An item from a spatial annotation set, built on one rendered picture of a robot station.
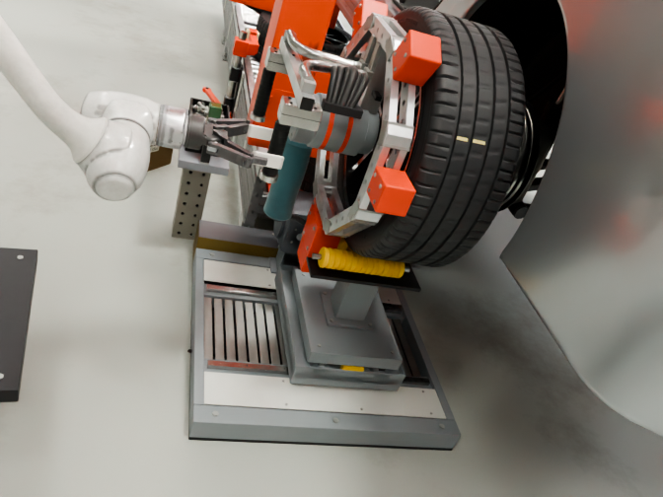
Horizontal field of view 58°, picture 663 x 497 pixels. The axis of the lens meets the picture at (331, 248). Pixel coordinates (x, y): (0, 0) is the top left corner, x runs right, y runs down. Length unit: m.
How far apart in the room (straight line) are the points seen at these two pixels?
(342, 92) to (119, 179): 0.51
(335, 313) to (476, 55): 0.90
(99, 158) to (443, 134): 0.70
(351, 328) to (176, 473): 0.67
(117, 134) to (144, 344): 0.94
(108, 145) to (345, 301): 0.95
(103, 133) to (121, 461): 0.89
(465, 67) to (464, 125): 0.13
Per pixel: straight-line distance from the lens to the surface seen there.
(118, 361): 1.93
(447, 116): 1.34
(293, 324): 1.96
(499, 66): 1.46
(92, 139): 1.19
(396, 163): 1.35
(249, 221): 2.38
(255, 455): 1.78
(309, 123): 1.35
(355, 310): 1.90
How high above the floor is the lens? 1.41
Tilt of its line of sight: 32 degrees down
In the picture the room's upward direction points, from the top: 20 degrees clockwise
